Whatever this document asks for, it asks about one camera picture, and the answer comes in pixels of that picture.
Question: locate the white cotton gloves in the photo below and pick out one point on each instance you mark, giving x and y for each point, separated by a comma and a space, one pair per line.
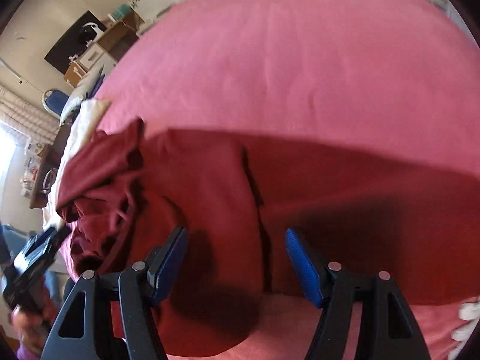
468, 313

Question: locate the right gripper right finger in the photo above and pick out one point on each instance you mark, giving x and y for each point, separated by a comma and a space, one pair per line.
367, 317

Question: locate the pink bed blanket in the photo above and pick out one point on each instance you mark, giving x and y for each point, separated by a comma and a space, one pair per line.
393, 78

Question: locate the black monitor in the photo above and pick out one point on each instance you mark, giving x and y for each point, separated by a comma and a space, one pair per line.
59, 56

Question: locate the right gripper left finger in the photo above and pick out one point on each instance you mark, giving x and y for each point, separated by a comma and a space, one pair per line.
111, 316

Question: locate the person left hand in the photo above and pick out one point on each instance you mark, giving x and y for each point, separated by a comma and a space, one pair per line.
31, 332

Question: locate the teal box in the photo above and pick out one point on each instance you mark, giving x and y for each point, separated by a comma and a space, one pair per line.
120, 12

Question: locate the blue chair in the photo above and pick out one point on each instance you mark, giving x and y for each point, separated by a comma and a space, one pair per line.
54, 101

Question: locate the white headphones on stand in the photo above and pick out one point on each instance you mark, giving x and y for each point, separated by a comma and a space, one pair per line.
89, 32

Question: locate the wooden desk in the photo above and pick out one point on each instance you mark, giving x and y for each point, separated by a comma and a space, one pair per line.
106, 51

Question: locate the dark red fleece jacket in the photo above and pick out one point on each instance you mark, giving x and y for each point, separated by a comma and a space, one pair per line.
236, 195

